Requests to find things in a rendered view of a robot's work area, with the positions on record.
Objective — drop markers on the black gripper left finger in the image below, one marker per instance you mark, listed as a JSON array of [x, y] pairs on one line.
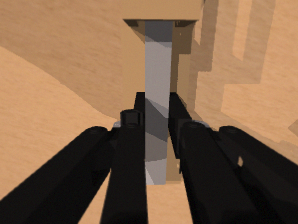
[[61, 190]]

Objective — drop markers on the grey square stick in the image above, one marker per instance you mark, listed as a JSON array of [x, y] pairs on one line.
[[158, 48]]

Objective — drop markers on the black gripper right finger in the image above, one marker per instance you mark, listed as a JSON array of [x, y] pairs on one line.
[[215, 196]]

